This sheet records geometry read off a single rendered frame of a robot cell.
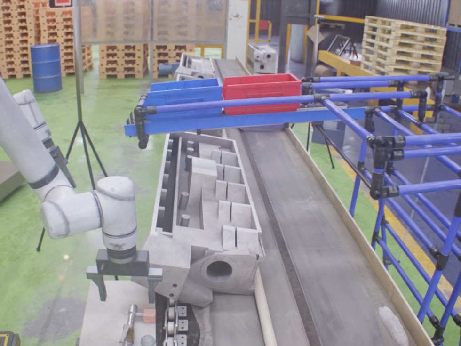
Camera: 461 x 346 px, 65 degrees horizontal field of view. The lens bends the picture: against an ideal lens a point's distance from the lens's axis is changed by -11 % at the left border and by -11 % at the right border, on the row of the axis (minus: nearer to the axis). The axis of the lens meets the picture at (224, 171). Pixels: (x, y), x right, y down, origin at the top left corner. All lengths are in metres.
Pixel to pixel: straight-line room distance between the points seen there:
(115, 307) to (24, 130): 0.61
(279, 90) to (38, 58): 6.64
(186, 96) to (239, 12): 5.72
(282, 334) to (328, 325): 0.16
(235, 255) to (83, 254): 1.80
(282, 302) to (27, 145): 0.92
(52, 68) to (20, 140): 6.97
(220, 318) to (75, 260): 1.74
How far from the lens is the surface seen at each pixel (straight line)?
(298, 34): 12.04
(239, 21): 7.21
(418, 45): 7.02
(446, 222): 1.64
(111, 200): 0.91
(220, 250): 1.25
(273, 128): 2.96
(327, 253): 1.63
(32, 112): 1.25
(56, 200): 0.91
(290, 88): 1.58
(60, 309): 2.50
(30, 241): 3.16
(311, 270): 1.52
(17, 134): 0.94
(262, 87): 1.55
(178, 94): 1.54
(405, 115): 1.90
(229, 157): 1.93
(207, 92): 1.53
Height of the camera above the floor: 1.66
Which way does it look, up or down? 24 degrees down
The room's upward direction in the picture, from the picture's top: 3 degrees clockwise
